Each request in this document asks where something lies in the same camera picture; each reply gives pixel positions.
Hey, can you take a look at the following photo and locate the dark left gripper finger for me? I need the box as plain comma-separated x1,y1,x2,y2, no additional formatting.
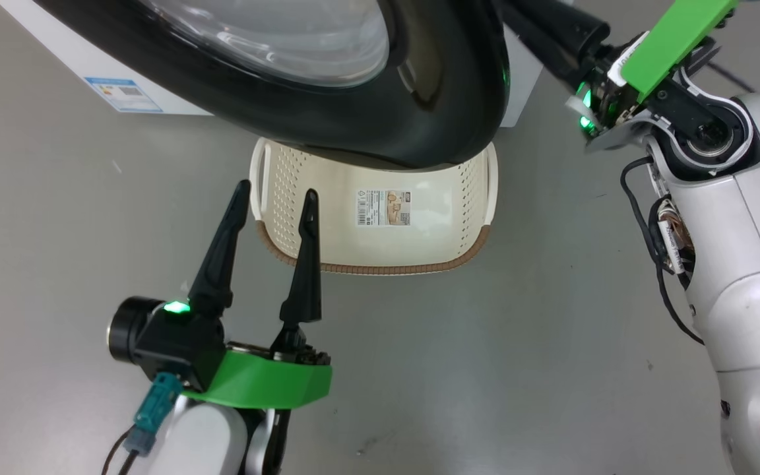
273,189,323,354
187,179,252,316

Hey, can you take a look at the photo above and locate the black glass washing machine door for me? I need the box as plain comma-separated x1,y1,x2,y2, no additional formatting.
32,0,511,171

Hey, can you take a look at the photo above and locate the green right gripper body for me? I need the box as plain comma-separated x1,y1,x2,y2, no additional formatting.
619,0,742,104

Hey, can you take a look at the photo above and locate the white washing machine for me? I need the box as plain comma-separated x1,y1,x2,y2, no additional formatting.
0,0,544,129

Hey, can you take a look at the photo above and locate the cream perforated laundry basket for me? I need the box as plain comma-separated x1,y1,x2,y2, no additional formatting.
249,137,499,276

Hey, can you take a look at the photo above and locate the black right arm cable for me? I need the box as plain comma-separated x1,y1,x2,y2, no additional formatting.
619,156,707,347

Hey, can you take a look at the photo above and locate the teal left camera connector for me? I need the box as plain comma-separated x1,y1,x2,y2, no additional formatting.
123,371,183,456

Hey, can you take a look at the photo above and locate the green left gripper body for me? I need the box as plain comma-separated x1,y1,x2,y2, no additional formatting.
181,340,333,411

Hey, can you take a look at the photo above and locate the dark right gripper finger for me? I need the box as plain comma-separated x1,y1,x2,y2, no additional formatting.
495,0,596,88
519,0,612,55

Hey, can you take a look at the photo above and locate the paper basket label sticker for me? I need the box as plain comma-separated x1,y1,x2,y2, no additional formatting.
355,189,414,228

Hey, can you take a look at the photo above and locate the blue energy label sticker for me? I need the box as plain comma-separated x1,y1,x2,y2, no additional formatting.
84,77,164,114

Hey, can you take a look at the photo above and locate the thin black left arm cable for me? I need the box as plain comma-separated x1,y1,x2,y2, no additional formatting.
102,429,140,475

